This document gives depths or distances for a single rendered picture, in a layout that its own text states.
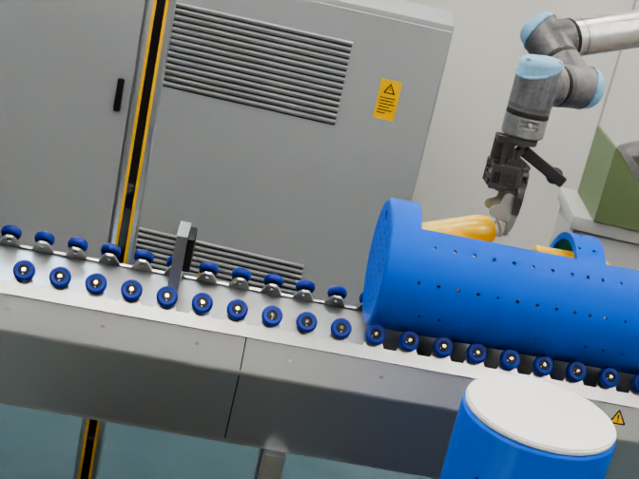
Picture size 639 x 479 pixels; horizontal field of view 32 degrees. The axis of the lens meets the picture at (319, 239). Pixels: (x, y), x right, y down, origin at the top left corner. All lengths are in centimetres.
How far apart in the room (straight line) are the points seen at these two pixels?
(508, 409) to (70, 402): 99
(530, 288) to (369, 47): 176
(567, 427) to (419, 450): 57
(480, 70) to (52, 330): 324
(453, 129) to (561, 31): 282
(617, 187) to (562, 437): 132
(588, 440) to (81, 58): 264
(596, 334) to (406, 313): 41
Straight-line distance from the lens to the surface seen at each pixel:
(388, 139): 397
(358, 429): 246
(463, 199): 534
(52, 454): 358
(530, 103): 231
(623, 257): 326
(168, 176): 411
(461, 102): 524
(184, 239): 235
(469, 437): 200
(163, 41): 261
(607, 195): 317
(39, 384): 248
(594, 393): 250
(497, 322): 235
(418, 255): 229
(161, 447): 369
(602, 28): 254
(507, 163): 236
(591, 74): 242
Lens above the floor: 187
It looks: 18 degrees down
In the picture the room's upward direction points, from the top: 13 degrees clockwise
